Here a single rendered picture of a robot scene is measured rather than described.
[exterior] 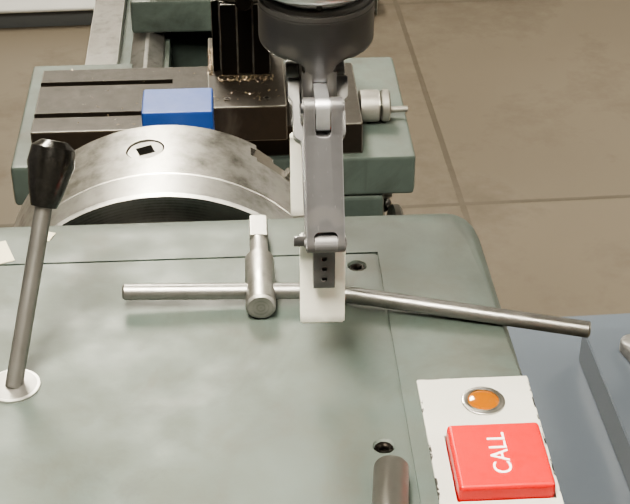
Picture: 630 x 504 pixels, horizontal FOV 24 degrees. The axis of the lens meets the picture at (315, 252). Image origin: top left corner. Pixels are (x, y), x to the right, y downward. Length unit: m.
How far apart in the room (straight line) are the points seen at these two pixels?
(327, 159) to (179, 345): 0.20
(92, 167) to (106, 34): 1.11
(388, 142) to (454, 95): 2.15
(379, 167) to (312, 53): 1.01
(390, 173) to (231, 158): 0.65
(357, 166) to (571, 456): 0.48
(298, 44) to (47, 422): 0.30
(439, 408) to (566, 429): 0.79
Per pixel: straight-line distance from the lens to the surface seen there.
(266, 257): 1.08
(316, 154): 0.91
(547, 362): 1.86
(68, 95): 2.00
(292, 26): 0.92
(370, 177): 1.93
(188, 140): 1.32
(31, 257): 0.99
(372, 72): 2.13
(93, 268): 1.12
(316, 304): 0.98
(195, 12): 2.39
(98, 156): 1.32
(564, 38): 4.47
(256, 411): 0.97
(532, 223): 3.54
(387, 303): 1.05
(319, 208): 0.91
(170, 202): 1.24
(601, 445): 1.75
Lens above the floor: 1.88
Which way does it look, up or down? 34 degrees down
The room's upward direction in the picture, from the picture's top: straight up
